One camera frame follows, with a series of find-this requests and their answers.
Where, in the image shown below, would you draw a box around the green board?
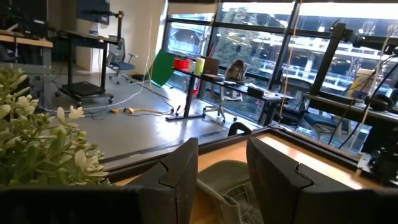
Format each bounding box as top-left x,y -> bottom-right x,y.
150,49 -> 177,87

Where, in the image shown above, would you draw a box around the yellow hanging cable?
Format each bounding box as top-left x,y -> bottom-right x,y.
278,0 -> 303,118

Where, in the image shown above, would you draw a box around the blue office chair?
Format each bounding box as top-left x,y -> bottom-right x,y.
106,35 -> 139,85

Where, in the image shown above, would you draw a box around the wooden top desk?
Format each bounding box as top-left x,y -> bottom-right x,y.
0,29 -> 53,111

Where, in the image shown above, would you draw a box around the white floor cable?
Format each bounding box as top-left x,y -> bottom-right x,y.
82,15 -> 155,111

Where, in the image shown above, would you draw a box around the red box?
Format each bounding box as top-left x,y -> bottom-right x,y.
173,57 -> 193,73

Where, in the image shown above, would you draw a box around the dark striped bag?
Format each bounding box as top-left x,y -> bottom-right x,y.
224,59 -> 249,84

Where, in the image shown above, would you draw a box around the pile of olive caps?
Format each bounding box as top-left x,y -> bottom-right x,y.
196,159 -> 265,224

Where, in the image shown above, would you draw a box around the long black desk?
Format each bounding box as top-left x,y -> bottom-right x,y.
165,67 -> 296,127

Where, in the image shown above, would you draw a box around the pale yellow container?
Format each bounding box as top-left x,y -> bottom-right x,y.
348,68 -> 377,100

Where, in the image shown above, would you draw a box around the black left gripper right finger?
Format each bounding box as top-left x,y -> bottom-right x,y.
246,137 -> 355,224

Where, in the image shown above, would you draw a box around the black rig post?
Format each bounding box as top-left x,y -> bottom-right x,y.
303,22 -> 398,128

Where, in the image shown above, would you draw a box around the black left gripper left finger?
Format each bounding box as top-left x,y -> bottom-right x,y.
124,138 -> 199,224

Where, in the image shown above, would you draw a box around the black computer monitors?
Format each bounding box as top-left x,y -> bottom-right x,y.
0,0 -> 49,38

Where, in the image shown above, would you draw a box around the yellow-green cylinder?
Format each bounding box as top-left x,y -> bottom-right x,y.
194,57 -> 206,75

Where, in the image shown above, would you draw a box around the white office chair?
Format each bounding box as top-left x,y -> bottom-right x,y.
201,85 -> 245,123

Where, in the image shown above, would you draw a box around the potted green artificial plant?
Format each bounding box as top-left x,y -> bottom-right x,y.
0,63 -> 109,190

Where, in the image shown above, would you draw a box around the black headphones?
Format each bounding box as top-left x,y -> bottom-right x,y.
363,93 -> 396,112

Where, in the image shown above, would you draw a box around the yellow power strip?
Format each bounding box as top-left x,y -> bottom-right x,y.
108,106 -> 175,116

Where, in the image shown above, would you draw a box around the dark office chair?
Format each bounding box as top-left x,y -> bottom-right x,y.
279,93 -> 346,141

